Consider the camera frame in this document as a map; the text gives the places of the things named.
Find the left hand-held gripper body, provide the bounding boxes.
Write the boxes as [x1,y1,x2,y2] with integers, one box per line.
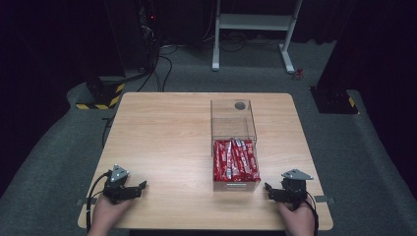
[102,164,139,205]

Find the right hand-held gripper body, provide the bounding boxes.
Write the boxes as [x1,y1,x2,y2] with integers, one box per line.
[274,168,315,210]

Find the person's right hand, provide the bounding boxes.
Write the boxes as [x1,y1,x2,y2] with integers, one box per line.
[276,198,317,236]

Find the grey tape strip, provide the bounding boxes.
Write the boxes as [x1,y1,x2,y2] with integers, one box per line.
[76,197,98,207]
[314,195,336,206]

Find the clear acrylic drawer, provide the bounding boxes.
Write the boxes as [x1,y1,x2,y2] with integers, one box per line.
[211,139,263,193]

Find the stack of red packets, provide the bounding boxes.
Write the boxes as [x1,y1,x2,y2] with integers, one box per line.
[212,138,262,183]

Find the clear acrylic drawer case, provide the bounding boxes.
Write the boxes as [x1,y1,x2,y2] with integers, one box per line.
[209,98,258,157]

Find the black yellow striped stand base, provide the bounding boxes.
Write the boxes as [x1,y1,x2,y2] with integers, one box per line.
[75,76,127,111]

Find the dark equipment rack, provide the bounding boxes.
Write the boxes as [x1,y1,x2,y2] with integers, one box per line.
[103,0,162,73]

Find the white metal stand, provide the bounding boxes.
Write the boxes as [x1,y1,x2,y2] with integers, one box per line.
[211,0,303,75]

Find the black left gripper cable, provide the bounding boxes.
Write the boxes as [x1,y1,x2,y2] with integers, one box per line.
[85,170,113,234]

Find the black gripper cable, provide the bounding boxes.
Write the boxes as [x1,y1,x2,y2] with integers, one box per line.
[85,170,113,234]
[303,196,320,236]

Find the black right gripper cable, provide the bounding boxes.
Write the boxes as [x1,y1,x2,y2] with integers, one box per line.
[303,196,320,236]

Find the black cable beside table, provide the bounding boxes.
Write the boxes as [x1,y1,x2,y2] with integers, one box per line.
[100,113,116,149]

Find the black floor cables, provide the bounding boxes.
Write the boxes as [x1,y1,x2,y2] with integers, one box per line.
[137,41,180,93]

